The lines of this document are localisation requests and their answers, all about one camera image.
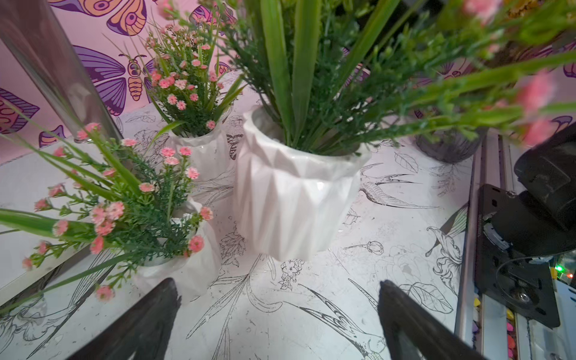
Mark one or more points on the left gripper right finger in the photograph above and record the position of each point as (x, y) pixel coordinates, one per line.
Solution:
(412, 333)

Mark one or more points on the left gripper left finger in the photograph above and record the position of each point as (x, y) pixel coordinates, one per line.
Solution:
(143, 332)

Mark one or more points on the pink plant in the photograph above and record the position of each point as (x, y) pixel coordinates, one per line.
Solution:
(337, 77)
(119, 202)
(190, 95)

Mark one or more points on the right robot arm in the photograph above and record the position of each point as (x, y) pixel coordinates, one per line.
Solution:
(517, 233)

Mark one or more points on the yellow flower bouquet vase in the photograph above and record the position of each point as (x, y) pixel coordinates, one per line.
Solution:
(453, 147)

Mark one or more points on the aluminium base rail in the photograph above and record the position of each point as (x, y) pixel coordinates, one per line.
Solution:
(493, 329)

